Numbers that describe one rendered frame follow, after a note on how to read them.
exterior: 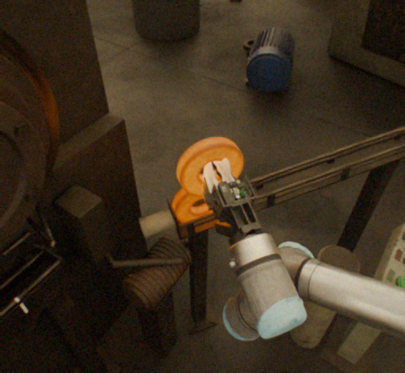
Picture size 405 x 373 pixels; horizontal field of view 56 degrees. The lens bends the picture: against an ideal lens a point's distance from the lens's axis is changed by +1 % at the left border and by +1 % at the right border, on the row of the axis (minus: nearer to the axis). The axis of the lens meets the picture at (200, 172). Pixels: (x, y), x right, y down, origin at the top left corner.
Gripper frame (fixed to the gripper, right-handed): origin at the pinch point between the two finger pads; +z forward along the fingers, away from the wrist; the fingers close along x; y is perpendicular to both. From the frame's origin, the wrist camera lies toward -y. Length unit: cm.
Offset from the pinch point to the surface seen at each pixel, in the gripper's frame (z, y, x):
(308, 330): -39, -70, -31
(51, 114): 10.8, 13.9, 29.2
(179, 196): 2.1, -18.0, 5.9
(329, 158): 3.5, -24.2, -43.2
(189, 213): -1.0, -24.0, 3.9
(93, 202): 4.9, -13.9, 27.1
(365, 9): 130, -90, -172
